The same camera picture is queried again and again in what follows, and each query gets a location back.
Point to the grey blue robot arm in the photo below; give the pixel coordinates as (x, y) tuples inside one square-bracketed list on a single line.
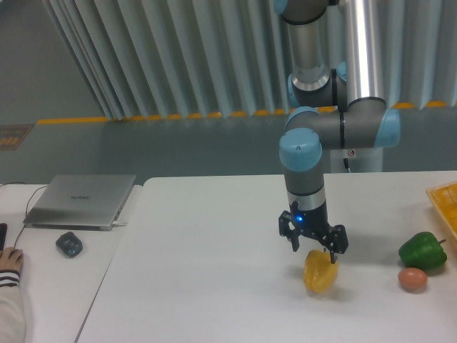
[(336, 110)]

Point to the green bell pepper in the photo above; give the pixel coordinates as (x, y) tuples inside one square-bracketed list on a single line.
[(422, 251)]

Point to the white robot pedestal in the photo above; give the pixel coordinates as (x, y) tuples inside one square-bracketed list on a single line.
[(356, 160)]

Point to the yellow bell pepper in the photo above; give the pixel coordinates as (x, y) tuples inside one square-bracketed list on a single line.
[(319, 272)]

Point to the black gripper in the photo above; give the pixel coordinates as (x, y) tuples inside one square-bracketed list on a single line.
[(313, 224)]

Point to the brown egg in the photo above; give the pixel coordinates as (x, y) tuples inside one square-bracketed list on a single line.
[(412, 278)]

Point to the white sleeved forearm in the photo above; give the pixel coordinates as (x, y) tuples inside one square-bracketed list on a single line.
[(13, 320)]

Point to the white folding partition screen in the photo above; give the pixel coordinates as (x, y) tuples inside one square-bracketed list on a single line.
[(217, 58)]

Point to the silver closed laptop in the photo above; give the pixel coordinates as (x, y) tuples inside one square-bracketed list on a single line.
[(91, 201)]

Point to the black phone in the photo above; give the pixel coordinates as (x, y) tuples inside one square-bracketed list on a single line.
[(3, 232)]

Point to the person's hand on mouse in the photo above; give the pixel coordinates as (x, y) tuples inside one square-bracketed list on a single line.
[(11, 260)]

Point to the yellow woven basket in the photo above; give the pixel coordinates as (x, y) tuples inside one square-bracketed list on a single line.
[(443, 199)]

